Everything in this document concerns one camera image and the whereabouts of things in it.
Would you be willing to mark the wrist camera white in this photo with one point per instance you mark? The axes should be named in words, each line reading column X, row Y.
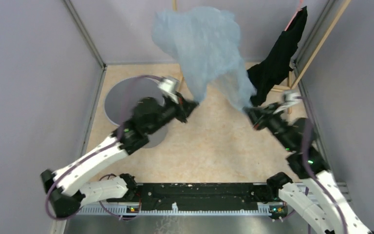
column 168, row 87
column 289, row 98

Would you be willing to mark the white slotted cable duct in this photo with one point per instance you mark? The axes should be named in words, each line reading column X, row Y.
column 96, row 209

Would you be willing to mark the wooden clothes rack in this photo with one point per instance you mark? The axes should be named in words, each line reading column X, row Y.
column 304, row 55

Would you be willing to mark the light blue trash bag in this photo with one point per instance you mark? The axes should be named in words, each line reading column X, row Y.
column 205, row 42

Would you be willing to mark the grey plastic trash bin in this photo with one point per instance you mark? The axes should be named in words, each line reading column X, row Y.
column 123, row 97

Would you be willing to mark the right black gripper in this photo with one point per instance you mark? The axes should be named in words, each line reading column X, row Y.
column 259, row 116

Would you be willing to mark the pink clothes hanger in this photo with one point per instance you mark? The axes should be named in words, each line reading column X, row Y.
column 299, row 8

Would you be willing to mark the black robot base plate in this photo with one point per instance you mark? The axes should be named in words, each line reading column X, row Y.
column 203, row 197

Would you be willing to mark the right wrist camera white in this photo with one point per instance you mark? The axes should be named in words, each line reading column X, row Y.
column 289, row 98

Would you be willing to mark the black hanging garment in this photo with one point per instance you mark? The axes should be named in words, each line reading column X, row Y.
column 276, row 67

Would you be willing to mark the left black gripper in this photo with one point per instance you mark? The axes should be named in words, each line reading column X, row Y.
column 184, row 107

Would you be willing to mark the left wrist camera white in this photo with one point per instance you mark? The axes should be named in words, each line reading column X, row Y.
column 168, row 87

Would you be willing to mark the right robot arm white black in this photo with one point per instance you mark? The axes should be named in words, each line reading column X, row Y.
column 332, row 213

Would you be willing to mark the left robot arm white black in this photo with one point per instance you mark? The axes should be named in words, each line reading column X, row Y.
column 69, row 189

